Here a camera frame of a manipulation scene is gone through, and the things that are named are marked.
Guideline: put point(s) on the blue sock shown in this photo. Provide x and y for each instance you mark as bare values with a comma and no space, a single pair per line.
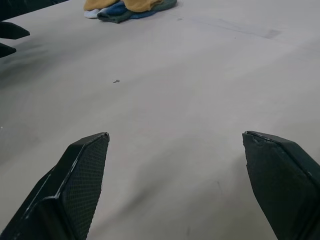
117,9

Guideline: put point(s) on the dark green sock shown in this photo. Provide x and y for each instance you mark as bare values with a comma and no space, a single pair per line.
112,18

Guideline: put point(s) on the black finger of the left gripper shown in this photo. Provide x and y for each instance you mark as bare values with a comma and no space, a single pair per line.
6,50
12,30

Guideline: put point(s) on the mustard yellow sock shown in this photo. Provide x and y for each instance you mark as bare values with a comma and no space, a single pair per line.
140,4

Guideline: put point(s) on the light grey white sock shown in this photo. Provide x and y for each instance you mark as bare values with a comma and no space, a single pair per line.
91,13

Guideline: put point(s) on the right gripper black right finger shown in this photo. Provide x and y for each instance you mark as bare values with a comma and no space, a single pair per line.
280,185

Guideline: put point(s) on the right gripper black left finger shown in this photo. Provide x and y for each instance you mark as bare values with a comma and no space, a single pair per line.
75,190

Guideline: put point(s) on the small grey screw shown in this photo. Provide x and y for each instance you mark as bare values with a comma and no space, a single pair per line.
116,81

